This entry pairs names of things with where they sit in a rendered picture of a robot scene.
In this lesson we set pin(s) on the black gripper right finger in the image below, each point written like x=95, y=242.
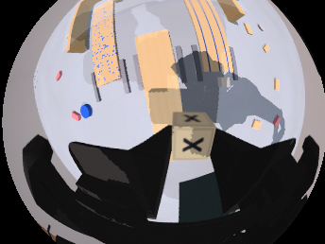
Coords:
x=240, y=166

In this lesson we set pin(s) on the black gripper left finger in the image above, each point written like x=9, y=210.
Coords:
x=143, y=168

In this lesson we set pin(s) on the tan cube with black x marks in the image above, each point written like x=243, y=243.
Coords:
x=193, y=136

